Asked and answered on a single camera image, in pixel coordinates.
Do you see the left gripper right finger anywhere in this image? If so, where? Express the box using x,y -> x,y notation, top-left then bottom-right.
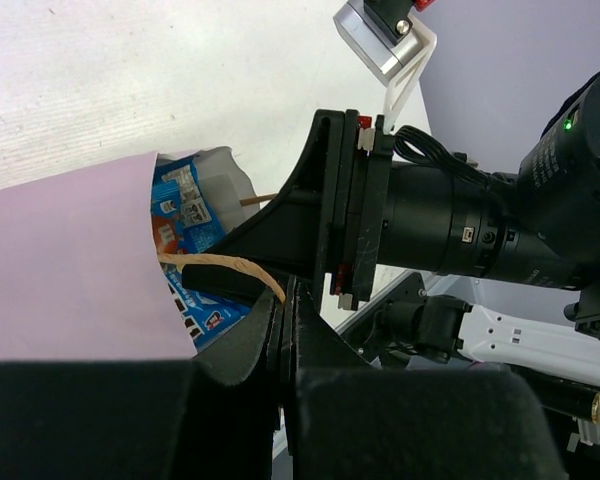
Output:
284,279 -> 566,479

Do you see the pink paper bag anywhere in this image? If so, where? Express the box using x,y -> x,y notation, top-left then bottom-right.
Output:
0,147 -> 254,361

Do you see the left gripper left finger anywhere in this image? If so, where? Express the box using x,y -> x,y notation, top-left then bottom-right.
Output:
0,291 -> 279,479

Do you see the blue M&M snack packet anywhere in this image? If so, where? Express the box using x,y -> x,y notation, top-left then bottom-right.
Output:
150,155 -> 226,254

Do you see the blue cookie snack packet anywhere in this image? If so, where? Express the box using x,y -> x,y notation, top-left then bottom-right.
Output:
162,264 -> 251,352

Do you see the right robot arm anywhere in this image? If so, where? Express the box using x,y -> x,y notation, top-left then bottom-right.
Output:
208,72 -> 600,402

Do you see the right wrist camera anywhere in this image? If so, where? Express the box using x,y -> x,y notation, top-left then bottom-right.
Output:
333,1 -> 437,133

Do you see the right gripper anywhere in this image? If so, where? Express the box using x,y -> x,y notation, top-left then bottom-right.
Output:
182,110 -> 395,310

